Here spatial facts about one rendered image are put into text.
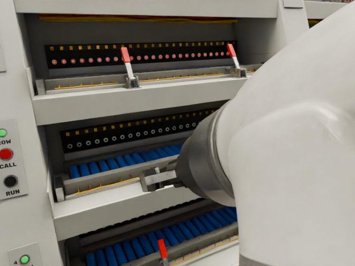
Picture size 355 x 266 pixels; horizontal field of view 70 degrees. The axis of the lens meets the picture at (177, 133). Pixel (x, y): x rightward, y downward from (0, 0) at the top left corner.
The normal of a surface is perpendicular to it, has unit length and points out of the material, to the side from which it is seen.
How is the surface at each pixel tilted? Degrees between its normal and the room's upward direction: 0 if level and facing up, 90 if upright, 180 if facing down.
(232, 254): 21
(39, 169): 90
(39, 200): 90
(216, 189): 120
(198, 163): 88
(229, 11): 111
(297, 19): 90
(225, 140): 80
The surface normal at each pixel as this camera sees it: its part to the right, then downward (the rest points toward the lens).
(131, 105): 0.43, 0.26
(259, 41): -0.90, 0.17
